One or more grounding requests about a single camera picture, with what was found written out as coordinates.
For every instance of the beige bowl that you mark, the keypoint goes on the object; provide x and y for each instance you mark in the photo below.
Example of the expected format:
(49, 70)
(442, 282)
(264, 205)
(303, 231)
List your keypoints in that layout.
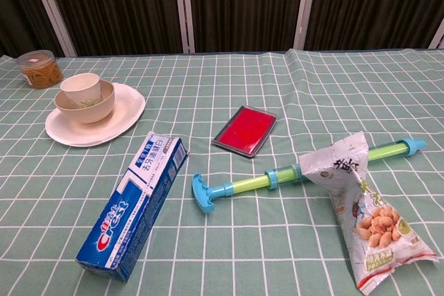
(93, 110)

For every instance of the green and blue sealing stick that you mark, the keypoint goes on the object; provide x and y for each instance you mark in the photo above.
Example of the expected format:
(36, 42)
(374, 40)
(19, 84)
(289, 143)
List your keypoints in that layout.
(249, 182)

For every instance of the blue Crest toothpaste box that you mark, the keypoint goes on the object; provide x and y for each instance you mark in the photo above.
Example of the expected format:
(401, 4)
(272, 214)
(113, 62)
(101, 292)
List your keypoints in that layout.
(138, 202)

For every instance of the green checked tablecloth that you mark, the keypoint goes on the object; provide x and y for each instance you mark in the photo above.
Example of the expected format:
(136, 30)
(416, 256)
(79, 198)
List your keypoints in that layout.
(222, 102)

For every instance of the white folding screen frame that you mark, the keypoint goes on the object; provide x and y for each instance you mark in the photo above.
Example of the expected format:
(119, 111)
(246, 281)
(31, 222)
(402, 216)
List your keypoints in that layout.
(184, 6)
(437, 34)
(305, 5)
(52, 8)

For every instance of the white paper plate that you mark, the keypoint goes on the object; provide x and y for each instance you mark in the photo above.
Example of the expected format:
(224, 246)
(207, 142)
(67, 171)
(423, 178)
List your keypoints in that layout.
(125, 109)

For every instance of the red ink pad case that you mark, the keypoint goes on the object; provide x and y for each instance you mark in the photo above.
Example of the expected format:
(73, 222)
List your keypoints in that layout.
(247, 130)

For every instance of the peanut snack bag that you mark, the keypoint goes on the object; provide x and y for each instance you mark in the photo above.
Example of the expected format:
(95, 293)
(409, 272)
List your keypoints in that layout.
(373, 216)

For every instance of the white paper cup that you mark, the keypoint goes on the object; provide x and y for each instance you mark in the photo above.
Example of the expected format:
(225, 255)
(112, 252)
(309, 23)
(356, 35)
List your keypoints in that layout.
(78, 85)

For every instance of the clear jar of rubber bands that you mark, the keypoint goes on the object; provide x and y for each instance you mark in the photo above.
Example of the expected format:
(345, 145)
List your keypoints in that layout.
(40, 70)

